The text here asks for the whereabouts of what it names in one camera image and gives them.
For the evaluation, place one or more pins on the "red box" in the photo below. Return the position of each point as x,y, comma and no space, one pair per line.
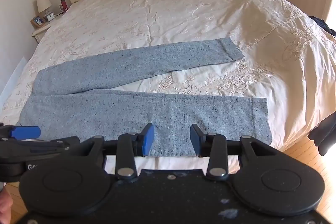
63,5

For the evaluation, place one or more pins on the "grey-blue speckled pants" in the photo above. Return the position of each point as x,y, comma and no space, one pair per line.
183,113

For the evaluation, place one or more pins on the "dark blue cloth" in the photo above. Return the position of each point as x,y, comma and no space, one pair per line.
324,24

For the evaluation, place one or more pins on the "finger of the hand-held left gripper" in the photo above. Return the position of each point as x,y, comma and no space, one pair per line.
39,148
25,132

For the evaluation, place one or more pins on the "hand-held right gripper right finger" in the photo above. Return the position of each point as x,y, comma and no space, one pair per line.
195,140

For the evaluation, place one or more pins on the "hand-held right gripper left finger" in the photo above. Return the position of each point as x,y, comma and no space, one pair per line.
147,140

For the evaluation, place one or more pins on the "cream embroidered bedspread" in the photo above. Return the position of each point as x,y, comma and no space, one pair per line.
157,16

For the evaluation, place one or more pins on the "person's left hand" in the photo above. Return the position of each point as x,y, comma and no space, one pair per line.
4,207

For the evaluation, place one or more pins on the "black cloth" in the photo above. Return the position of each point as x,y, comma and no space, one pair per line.
324,134

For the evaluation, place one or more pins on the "cream nightstand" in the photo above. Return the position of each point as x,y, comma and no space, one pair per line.
40,31

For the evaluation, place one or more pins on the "small alarm clock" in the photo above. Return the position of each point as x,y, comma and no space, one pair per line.
50,16

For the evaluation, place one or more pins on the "wooden photo frame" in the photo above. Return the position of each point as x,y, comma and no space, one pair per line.
37,21

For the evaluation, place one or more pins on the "white shade table lamp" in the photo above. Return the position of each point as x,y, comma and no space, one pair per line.
43,3

